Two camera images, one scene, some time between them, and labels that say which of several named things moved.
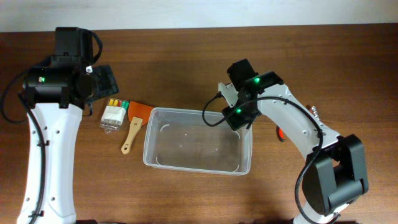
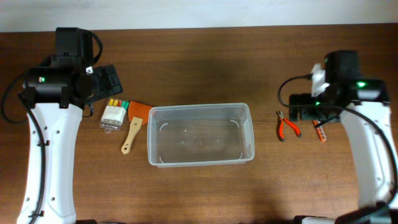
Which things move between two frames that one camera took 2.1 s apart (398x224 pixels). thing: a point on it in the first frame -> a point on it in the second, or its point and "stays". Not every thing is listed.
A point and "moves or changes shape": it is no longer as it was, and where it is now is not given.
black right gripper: x=233 y=122 -> x=302 y=99
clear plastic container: x=196 y=140 moves or changes shape
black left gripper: x=111 y=86 stays
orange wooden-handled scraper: x=139 y=114 stays
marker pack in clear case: x=113 y=113 stays
